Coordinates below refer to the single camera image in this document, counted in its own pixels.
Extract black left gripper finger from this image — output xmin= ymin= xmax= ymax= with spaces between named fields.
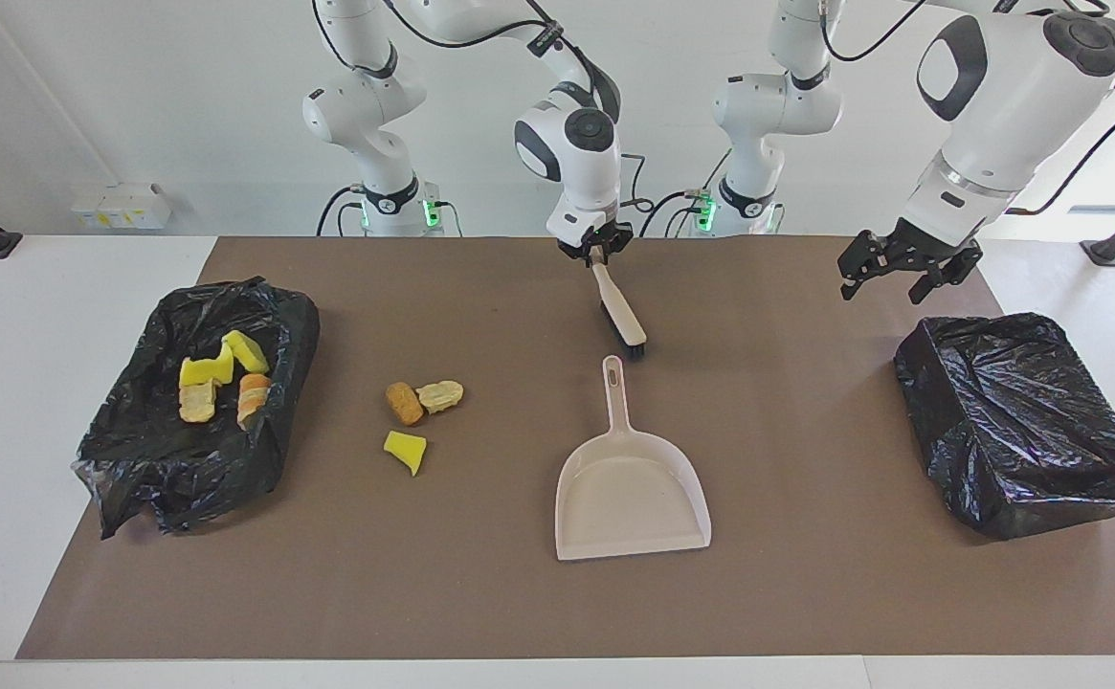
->
xmin=909 ymin=268 xmax=979 ymax=305
xmin=837 ymin=233 xmax=893 ymax=302

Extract beige hand brush black bristles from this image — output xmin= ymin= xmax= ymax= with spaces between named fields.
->
xmin=590 ymin=247 xmax=648 ymax=362

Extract pale beige foam chunk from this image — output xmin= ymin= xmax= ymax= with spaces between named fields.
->
xmin=178 ymin=379 xmax=218 ymax=424
xmin=416 ymin=380 xmax=465 ymax=415

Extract orange-brown foam chunk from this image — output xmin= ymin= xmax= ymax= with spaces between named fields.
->
xmin=385 ymin=382 xmax=425 ymax=428

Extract beige plastic dustpan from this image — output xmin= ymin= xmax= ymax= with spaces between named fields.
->
xmin=554 ymin=355 xmax=713 ymax=562

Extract yellow sponge piece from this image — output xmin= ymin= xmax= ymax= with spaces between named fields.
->
xmin=222 ymin=329 xmax=271 ymax=375
xmin=383 ymin=431 xmax=428 ymax=478
xmin=179 ymin=343 xmax=235 ymax=389

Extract tan beige foam chunk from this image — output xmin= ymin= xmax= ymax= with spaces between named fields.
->
xmin=236 ymin=373 xmax=274 ymax=427

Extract black trash bag bin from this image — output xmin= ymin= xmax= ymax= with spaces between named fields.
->
xmin=70 ymin=277 xmax=322 ymax=539
xmin=893 ymin=312 xmax=1115 ymax=543

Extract brown table mat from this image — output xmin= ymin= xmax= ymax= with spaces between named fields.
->
xmin=16 ymin=236 xmax=1115 ymax=661

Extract black base power cable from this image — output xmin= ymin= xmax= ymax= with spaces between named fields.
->
xmin=639 ymin=148 xmax=735 ymax=238
xmin=316 ymin=185 xmax=367 ymax=237

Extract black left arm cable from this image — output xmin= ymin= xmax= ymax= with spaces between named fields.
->
xmin=1005 ymin=84 xmax=1115 ymax=216

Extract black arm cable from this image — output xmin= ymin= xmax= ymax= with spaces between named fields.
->
xmin=1005 ymin=84 xmax=1115 ymax=216
xmin=311 ymin=0 xmax=656 ymax=213

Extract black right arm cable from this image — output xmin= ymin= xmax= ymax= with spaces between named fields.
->
xmin=311 ymin=0 xmax=656 ymax=213

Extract white wall socket box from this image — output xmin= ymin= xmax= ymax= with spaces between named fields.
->
xmin=72 ymin=184 xmax=173 ymax=231

